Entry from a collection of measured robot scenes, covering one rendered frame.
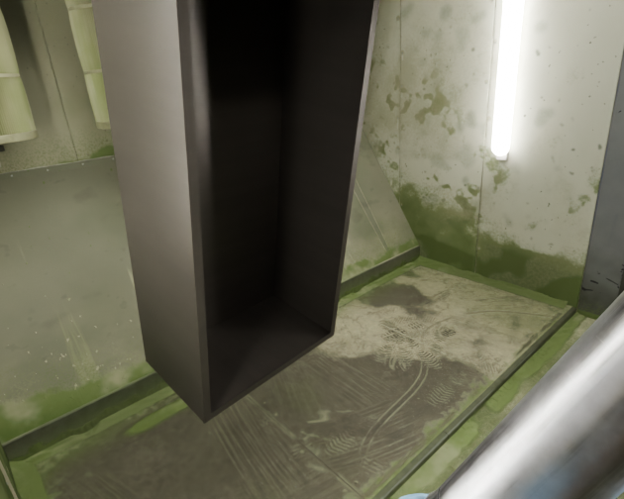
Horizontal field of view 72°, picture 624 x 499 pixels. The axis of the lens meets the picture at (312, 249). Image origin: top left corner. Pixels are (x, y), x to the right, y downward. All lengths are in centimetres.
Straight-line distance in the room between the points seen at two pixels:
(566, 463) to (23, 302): 209
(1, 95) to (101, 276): 84
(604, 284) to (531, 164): 78
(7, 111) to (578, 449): 200
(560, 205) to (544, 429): 247
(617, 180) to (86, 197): 267
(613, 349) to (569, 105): 240
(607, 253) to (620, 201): 29
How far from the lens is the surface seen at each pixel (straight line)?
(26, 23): 245
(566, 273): 291
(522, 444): 39
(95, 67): 218
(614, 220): 274
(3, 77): 207
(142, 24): 100
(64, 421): 219
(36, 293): 224
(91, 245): 231
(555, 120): 274
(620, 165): 268
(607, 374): 36
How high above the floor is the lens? 140
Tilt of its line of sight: 22 degrees down
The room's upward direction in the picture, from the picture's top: 4 degrees counter-clockwise
